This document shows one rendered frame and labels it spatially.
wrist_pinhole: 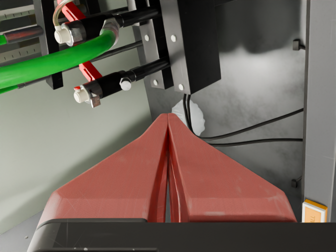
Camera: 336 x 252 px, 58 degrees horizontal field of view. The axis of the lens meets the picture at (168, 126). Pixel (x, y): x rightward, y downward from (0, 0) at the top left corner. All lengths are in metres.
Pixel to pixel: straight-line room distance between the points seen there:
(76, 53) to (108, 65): 0.53
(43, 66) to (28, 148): 0.50
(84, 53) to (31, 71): 0.04
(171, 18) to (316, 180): 0.31
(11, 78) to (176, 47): 0.30
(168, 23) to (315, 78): 0.22
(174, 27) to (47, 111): 0.37
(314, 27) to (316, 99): 0.08
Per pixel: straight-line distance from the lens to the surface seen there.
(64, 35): 0.41
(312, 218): 0.49
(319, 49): 0.39
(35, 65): 0.23
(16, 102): 0.70
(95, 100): 0.41
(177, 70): 0.49
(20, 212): 0.78
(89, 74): 0.45
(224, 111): 0.67
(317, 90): 0.40
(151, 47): 0.52
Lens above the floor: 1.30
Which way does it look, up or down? 34 degrees down
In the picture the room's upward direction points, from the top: 120 degrees counter-clockwise
